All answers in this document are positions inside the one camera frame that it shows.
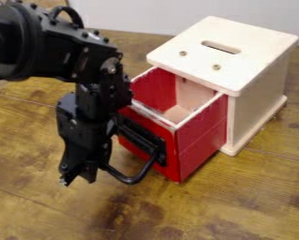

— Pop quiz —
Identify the red drawer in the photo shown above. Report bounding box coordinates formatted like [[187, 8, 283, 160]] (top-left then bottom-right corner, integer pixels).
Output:
[[120, 67, 229, 183]]

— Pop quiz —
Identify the black metal drawer handle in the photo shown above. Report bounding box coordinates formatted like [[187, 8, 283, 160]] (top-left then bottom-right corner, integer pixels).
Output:
[[100, 116, 167, 185]]

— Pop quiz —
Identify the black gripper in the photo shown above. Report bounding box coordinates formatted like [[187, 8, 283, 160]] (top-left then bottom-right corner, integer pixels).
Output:
[[56, 93, 115, 187]]

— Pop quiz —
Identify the white wooden box cabinet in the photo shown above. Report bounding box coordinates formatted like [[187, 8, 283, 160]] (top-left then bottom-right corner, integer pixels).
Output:
[[147, 16, 299, 156]]

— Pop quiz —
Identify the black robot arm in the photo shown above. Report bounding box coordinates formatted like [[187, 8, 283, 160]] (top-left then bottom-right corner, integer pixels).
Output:
[[0, 0, 132, 186]]

